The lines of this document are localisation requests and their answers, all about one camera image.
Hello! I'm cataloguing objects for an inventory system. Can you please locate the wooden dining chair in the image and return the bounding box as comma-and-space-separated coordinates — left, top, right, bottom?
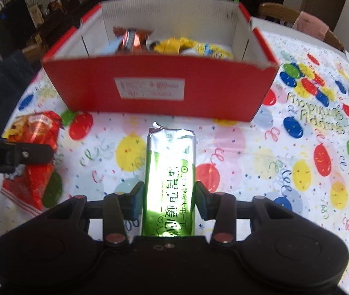
259, 2, 344, 51

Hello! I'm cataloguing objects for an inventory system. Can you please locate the pink towel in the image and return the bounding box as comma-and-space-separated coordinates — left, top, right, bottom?
293, 12, 330, 42

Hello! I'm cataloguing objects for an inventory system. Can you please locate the balloon print tablecloth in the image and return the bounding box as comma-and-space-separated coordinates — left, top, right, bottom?
0, 17, 349, 295

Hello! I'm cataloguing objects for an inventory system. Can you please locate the green snack bar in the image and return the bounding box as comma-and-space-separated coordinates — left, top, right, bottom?
142, 122, 197, 238

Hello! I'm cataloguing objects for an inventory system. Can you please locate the red snack packet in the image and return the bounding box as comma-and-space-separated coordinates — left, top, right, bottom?
1, 111, 62, 211

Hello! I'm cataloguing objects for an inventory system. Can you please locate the black cabinet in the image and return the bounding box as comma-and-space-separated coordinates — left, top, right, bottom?
0, 0, 38, 53

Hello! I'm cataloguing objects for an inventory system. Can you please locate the yellow snack packet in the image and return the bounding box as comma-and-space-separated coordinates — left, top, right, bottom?
150, 37, 190, 55

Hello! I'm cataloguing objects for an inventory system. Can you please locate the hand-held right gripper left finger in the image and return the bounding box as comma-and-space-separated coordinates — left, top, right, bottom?
60, 182, 146, 247

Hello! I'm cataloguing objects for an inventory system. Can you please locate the yellow cartoon jelly packet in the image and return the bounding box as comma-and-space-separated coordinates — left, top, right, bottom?
190, 41, 233, 59

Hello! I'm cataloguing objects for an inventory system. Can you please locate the wooden chair with jeans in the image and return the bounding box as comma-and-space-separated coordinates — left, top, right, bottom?
22, 43, 52, 65

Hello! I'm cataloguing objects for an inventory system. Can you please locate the dark television stand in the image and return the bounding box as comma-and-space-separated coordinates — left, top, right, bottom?
24, 0, 101, 34

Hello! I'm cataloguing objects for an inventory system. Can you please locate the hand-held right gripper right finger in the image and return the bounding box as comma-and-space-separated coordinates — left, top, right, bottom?
194, 182, 286, 247

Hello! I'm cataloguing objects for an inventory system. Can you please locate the red cardboard box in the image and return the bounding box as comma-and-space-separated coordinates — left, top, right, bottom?
42, 0, 279, 123

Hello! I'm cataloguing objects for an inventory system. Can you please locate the copper foil snack packet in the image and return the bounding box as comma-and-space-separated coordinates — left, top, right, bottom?
113, 27, 153, 53

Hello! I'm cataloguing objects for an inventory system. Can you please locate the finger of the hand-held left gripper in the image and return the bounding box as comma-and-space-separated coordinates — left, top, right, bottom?
15, 143, 54, 168

